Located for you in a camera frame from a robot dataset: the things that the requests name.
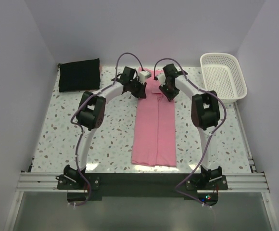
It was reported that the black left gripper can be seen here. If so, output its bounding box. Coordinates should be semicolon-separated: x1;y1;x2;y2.
128;78;146;99

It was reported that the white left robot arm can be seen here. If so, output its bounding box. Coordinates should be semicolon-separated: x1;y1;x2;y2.
63;66;152;189

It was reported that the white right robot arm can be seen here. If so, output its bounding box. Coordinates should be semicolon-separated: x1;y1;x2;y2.
155;64;227;189

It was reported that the white plastic basket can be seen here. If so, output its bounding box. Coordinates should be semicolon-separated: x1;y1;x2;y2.
200;52;248;103

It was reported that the folded black t shirt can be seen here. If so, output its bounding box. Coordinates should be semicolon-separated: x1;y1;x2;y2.
58;58;101;92

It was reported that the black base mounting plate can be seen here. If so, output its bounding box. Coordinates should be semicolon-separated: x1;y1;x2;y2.
56;173;228;205

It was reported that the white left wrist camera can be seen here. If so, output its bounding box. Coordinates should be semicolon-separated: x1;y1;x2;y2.
138;70;152;84

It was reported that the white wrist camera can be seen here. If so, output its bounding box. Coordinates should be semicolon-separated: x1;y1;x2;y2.
154;74;166;86
138;70;152;84

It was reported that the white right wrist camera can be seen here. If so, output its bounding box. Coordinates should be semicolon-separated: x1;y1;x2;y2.
154;74;166;86

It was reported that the aluminium frame rail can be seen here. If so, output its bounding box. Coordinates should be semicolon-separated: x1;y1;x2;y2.
2;154;275;231

